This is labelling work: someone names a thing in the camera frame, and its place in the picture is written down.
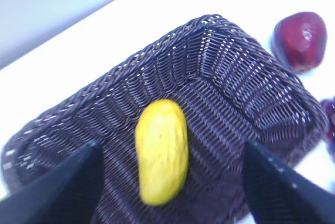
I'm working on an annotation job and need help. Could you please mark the red apple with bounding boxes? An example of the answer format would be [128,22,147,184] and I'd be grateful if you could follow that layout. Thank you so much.
[271,12,327,74]

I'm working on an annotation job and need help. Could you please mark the dark red grapes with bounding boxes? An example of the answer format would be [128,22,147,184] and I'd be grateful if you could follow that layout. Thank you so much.
[321,98,334,162]

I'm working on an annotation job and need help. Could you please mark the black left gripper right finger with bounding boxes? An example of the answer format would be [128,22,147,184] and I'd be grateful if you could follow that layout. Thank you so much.
[242,141,334,223]

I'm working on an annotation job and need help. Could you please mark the yellow orange mango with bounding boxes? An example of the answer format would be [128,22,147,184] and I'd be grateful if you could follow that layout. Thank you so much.
[135,99,189,206]

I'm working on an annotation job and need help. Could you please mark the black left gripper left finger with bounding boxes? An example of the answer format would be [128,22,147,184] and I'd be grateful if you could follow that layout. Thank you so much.
[1,140,102,223]

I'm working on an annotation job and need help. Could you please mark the black wicker basket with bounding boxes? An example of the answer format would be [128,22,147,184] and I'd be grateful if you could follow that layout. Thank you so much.
[1,15,328,223]

